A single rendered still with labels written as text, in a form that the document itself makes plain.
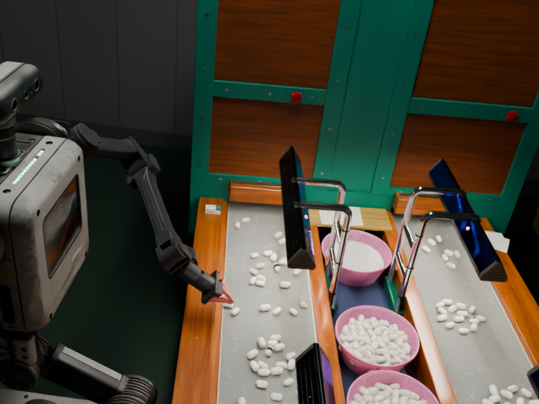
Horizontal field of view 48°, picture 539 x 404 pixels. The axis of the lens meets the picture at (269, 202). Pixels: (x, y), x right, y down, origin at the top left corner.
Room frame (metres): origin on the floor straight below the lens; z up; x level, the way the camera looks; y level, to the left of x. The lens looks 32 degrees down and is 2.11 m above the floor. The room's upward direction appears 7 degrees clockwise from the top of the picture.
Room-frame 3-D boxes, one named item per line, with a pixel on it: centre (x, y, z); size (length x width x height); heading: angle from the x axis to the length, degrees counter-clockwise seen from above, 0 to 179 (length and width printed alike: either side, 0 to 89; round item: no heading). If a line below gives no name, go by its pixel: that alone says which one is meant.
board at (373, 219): (2.08, -0.33, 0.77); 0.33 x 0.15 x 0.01; 95
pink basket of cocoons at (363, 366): (1.42, -0.39, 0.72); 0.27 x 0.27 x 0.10
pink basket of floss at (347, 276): (1.86, -0.35, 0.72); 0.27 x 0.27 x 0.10
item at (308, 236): (1.67, -0.08, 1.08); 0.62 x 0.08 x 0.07; 5
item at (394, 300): (1.70, -0.56, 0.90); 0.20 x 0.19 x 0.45; 5
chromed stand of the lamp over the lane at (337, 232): (1.67, -0.16, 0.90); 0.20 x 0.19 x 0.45; 5
